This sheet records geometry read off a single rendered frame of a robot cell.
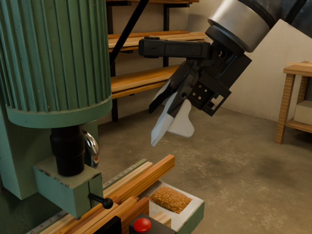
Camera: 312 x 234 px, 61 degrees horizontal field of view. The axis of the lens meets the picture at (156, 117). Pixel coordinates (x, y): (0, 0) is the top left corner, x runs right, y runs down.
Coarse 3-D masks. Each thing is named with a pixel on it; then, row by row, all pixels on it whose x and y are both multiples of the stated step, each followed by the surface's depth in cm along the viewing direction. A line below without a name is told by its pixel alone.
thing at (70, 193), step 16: (48, 160) 56; (48, 176) 51; (64, 176) 50; (80, 176) 50; (96, 176) 51; (48, 192) 53; (64, 192) 49; (80, 192) 49; (96, 192) 52; (64, 208) 51; (80, 208) 49
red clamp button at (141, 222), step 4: (136, 220) 46; (140, 220) 46; (144, 220) 46; (148, 220) 46; (136, 224) 45; (140, 224) 45; (144, 224) 45; (148, 224) 45; (136, 228) 44; (140, 228) 44; (144, 228) 44; (148, 228) 44; (140, 232) 44
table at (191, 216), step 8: (152, 184) 76; (160, 184) 76; (168, 184) 76; (144, 192) 73; (152, 192) 73; (184, 192) 73; (192, 200) 70; (200, 200) 70; (152, 208) 67; (160, 208) 67; (184, 208) 67; (192, 208) 67; (200, 208) 68; (152, 216) 64; (176, 216) 64; (184, 216) 64; (192, 216) 65; (200, 216) 69; (176, 224) 62; (184, 224) 62; (192, 224) 66; (184, 232) 63
